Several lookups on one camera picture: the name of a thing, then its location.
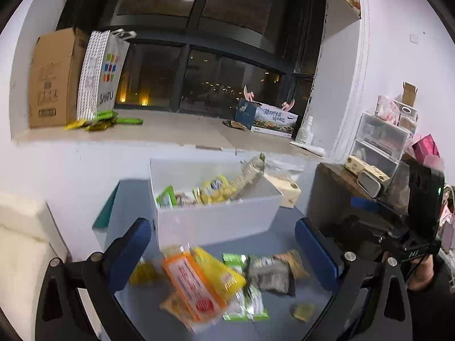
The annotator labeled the clear jelly cup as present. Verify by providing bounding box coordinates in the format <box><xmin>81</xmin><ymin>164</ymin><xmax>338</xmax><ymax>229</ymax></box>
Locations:
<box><xmin>291</xmin><ymin>303</ymin><xmax>315</xmax><ymax>323</ymax></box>

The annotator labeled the newspaper print snack bag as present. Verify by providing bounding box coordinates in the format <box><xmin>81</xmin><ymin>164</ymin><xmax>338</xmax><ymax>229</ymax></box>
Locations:
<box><xmin>230</xmin><ymin>153</ymin><xmax>265</xmax><ymax>199</ymax></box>

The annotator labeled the green seaweed snack packet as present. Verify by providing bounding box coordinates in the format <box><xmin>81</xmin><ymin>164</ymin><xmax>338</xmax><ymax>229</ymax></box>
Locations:
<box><xmin>222</xmin><ymin>253</ymin><xmax>269</xmax><ymax>322</ymax></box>

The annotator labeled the yellow round snack bag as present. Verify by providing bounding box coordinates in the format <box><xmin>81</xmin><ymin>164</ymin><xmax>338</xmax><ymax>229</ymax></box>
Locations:
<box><xmin>193</xmin><ymin>175</ymin><xmax>234</xmax><ymax>205</ymax></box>

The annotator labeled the orange yellow snack bag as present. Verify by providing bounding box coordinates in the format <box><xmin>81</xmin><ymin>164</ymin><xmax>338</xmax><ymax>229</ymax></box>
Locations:
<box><xmin>160</xmin><ymin>244</ymin><xmax>247</xmax><ymax>333</ymax></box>

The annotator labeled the small orange cracker packet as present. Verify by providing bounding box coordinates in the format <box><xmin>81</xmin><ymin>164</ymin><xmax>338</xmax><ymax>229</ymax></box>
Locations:
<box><xmin>274</xmin><ymin>249</ymin><xmax>309</xmax><ymax>279</ymax></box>

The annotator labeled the dark olive snack packet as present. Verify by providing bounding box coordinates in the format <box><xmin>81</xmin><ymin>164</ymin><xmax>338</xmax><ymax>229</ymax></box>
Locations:
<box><xmin>246</xmin><ymin>256</ymin><xmax>295</xmax><ymax>296</ymax></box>

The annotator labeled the green white snack bag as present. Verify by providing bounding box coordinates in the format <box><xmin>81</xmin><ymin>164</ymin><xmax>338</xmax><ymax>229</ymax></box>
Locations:
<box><xmin>155</xmin><ymin>186</ymin><xmax>177</xmax><ymax>209</ymax></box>

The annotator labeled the person's hand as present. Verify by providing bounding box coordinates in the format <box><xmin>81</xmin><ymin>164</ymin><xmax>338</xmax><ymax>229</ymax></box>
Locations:
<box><xmin>408</xmin><ymin>255</ymin><xmax>434</xmax><ymax>291</ymax></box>

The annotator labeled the cream radio speaker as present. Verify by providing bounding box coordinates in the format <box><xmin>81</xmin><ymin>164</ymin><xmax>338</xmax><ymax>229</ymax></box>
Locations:
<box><xmin>344</xmin><ymin>155</ymin><xmax>391</xmax><ymax>199</ymax></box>

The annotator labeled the clear plastic container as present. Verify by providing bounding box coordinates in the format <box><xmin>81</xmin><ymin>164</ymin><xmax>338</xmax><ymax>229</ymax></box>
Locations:
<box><xmin>385</xmin><ymin>162</ymin><xmax>410</xmax><ymax>215</ymax></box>

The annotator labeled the grey blue table mat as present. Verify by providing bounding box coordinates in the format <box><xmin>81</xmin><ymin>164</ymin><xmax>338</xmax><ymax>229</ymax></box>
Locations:
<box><xmin>92</xmin><ymin>179</ymin><xmax>331</xmax><ymax>340</ymax></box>

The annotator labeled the clear drawer organizer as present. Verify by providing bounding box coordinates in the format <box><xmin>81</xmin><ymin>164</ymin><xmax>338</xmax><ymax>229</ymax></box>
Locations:
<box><xmin>349</xmin><ymin>113</ymin><xmax>410</xmax><ymax>178</ymax></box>

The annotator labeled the beige tissue pack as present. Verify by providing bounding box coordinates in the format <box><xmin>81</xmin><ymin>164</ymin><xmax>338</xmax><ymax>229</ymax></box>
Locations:
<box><xmin>264</xmin><ymin>175</ymin><xmax>301</xmax><ymax>209</ymax></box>

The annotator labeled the white leather sofa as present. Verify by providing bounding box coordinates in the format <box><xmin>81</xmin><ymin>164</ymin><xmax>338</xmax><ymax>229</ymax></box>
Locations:
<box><xmin>1</xmin><ymin>192</ymin><xmax>68</xmax><ymax>340</ymax></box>

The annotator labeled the white plastic bottle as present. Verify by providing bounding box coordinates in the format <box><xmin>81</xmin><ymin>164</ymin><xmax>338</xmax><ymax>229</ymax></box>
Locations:
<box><xmin>295</xmin><ymin>115</ymin><xmax>314</xmax><ymax>145</ymax></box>

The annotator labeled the pink gift box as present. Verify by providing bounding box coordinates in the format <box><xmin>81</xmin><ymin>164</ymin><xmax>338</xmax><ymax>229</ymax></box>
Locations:
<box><xmin>412</xmin><ymin>134</ymin><xmax>444</xmax><ymax>171</ymax></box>

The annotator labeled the white open storage box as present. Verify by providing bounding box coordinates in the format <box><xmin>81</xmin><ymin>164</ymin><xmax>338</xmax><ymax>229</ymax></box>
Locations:
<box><xmin>150</xmin><ymin>156</ymin><xmax>283</xmax><ymax>249</ymax></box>

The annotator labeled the small cardboard box on shelf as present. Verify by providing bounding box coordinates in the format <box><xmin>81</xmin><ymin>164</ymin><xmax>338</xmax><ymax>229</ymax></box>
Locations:
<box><xmin>402</xmin><ymin>82</ymin><xmax>418</xmax><ymax>107</ymax></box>

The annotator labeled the printed tissue box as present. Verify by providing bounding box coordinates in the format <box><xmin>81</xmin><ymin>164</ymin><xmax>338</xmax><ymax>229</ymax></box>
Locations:
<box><xmin>234</xmin><ymin>99</ymin><xmax>299</xmax><ymax>139</ymax></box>

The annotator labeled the green yellow packets pile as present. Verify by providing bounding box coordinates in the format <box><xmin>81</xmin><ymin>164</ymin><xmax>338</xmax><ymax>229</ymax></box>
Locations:
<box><xmin>65</xmin><ymin>110</ymin><xmax>143</xmax><ymax>132</ymax></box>

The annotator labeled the brown cardboard box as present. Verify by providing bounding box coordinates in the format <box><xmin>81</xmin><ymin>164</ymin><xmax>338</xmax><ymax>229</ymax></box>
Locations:
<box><xmin>28</xmin><ymin>28</ymin><xmax>89</xmax><ymax>128</ymax></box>

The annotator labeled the white dotted shopping bag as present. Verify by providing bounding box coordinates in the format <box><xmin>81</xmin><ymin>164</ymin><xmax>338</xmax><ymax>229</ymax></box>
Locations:
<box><xmin>76</xmin><ymin>28</ymin><xmax>137</xmax><ymax>120</ymax></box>

